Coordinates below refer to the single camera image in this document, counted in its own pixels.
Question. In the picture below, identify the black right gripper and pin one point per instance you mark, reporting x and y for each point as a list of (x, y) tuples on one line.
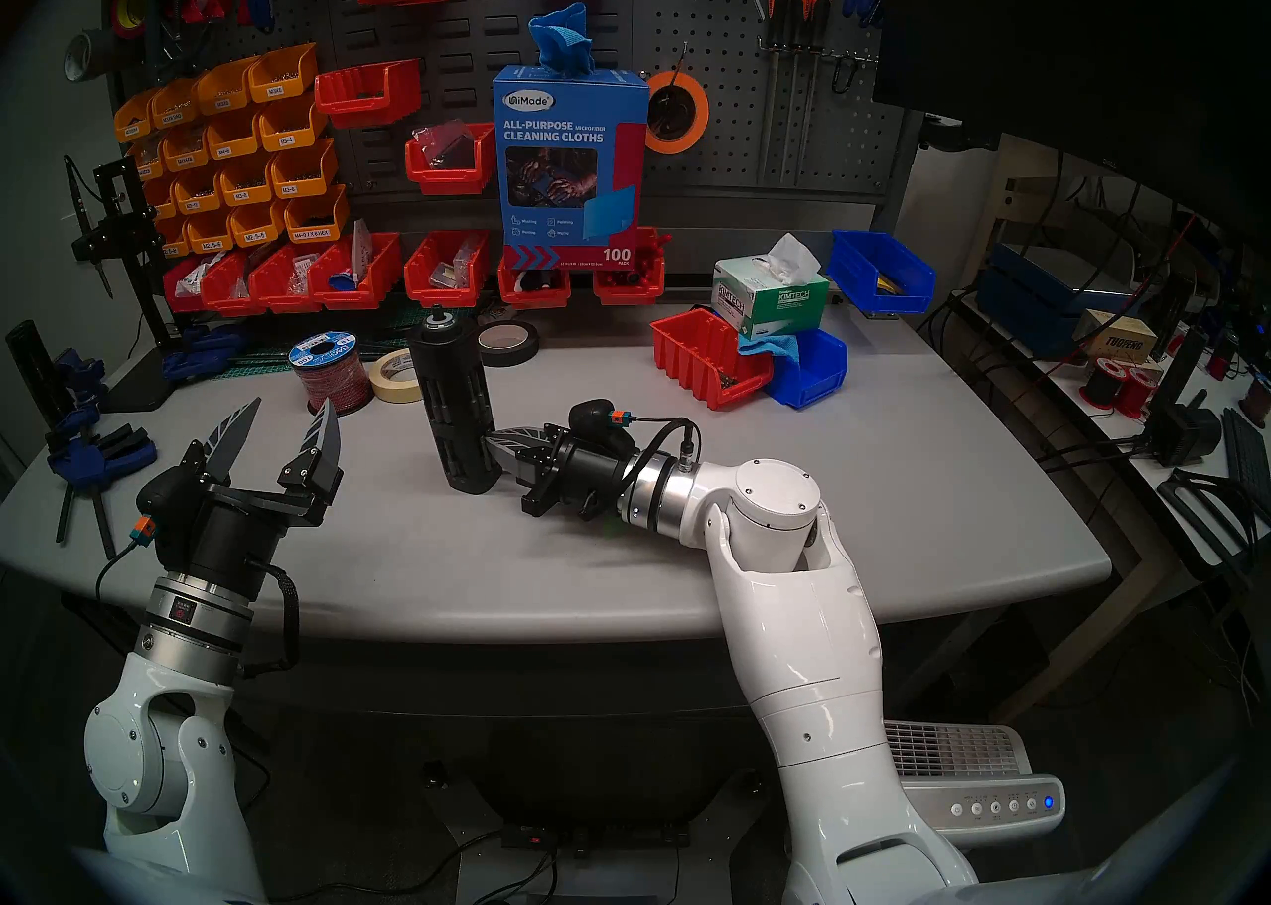
[(596, 481)]

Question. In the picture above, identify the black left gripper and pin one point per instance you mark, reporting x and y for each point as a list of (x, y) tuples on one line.
[(226, 546)]

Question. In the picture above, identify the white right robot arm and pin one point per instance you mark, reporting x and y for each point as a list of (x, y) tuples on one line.
[(804, 655)]

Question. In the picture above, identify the green cutting mat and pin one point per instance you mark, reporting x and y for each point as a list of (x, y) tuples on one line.
[(263, 369)]

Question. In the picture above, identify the black tape roll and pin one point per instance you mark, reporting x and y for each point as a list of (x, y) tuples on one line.
[(508, 359)]

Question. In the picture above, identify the blue spring clamp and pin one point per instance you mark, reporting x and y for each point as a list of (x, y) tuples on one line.
[(213, 337), (194, 364)]

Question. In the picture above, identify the beige masking tape roll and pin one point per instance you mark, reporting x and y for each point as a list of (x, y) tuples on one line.
[(387, 389)]

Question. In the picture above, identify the small printed tape roll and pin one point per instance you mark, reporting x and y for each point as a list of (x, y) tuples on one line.
[(496, 314)]

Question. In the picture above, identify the small clear parts bag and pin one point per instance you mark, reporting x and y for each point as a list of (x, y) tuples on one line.
[(449, 276), (303, 273)]

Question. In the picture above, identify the small blue plastic part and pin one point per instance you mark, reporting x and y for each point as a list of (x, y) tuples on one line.
[(343, 280)]

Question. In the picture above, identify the white plastic parts bag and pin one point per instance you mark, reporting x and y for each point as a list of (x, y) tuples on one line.
[(194, 276)]

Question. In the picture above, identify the tall clear plastic bag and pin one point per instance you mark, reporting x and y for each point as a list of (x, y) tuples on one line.
[(361, 253)]

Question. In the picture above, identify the orange bin labelled M2.5-5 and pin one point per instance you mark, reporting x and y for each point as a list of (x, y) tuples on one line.
[(256, 226)]

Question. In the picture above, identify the orange bin labelled M2.5-6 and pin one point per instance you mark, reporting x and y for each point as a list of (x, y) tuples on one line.
[(209, 235)]

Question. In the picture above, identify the orange bin labelled 5-6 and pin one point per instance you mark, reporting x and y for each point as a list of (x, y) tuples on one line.
[(172, 240)]

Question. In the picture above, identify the orange bin labelled M4-0.7 HEX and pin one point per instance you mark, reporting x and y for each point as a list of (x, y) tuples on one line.
[(316, 216)]

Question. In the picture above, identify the light blue rag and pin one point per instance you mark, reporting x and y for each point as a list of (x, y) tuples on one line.
[(775, 345)]

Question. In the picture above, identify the black metal stand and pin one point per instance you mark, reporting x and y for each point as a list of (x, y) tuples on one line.
[(124, 236)]

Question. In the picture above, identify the orange bin labelled M3-8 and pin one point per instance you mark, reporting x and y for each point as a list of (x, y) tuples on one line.
[(244, 183)]

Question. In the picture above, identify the orange bin labelled M3-12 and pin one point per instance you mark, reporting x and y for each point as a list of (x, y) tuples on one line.
[(196, 193)]

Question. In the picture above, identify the green white Kimtech box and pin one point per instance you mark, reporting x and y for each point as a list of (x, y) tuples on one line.
[(770, 312)]

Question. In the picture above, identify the orange bin labelled M3-16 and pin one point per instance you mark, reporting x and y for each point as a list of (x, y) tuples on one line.
[(159, 198)]

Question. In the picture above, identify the orange bin labelled M3-6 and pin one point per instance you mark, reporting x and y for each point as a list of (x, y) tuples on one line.
[(303, 170)]

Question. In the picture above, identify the small blue plastic bin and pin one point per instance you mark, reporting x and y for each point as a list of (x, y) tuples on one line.
[(819, 372)]

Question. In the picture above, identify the orange bin labelled M4X4X6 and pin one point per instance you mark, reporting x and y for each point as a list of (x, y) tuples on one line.
[(186, 150)]

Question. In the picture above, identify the orange bin labelled M4-6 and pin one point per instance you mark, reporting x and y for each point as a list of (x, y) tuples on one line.
[(233, 136)]

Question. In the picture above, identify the orange bin labelled M3X5X6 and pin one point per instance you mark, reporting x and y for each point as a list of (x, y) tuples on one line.
[(147, 158)]

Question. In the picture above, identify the clear bag dark parts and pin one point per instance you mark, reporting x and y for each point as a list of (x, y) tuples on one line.
[(447, 146)]

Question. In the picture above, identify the blue cleaning cloths box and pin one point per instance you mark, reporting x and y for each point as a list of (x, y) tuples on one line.
[(556, 134)]

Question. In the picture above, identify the orange bin labelled M3-4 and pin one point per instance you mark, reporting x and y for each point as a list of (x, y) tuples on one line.
[(291, 124)]

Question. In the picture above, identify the orange bin labelled M3X8 BAD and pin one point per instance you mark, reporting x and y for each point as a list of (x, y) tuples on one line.
[(174, 109)]

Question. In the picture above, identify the orange bin labelled M3X5X4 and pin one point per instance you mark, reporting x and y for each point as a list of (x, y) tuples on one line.
[(134, 119)]

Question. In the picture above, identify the orange bin labelled M3X6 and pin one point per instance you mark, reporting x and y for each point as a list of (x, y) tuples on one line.
[(280, 77)]

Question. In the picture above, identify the orange tape roll on pegboard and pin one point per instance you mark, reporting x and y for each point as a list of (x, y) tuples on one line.
[(700, 119)]

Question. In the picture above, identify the large blue plastic bin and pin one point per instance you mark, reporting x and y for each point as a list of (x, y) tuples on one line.
[(862, 263)]

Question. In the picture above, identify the black power strip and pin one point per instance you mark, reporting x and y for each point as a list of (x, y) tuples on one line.
[(596, 835)]

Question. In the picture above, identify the blue microfiber cloth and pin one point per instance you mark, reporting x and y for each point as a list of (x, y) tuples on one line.
[(561, 44)]

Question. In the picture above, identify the dark metal C-clamp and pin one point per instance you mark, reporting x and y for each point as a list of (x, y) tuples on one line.
[(159, 34)]

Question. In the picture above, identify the dark grey pegboard back panel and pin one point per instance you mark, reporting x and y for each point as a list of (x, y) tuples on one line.
[(715, 39)]

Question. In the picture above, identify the red white tape roll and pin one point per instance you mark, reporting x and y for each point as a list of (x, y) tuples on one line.
[(211, 1)]

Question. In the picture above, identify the red yellow tape roll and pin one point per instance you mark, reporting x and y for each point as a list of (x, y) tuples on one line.
[(121, 7)]

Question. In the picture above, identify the dark blue case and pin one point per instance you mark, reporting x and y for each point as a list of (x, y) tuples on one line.
[(1033, 302)]

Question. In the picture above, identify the white air purifier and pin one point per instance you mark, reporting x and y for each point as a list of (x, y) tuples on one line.
[(993, 804)]

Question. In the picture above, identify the wooden side table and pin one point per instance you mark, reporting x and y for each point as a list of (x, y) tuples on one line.
[(1082, 642)]

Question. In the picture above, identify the small cardboard box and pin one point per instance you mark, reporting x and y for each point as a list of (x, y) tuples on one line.
[(1117, 342)]

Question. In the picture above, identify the black power adapter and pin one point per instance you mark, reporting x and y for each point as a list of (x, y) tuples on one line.
[(1182, 434)]

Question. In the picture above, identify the black monitor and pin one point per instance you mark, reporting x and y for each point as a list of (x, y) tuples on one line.
[(1043, 39)]

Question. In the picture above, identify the black keyboard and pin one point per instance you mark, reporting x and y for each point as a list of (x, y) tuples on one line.
[(1249, 456)]

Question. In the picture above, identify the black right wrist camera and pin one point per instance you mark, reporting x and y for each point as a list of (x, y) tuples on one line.
[(596, 419)]

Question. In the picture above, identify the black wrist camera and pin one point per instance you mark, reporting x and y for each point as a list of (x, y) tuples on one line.
[(169, 496), (596, 419)]

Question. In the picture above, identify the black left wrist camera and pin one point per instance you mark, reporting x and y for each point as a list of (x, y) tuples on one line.
[(169, 496)]

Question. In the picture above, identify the grey duct tape roll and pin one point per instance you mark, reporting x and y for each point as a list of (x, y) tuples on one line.
[(99, 51)]

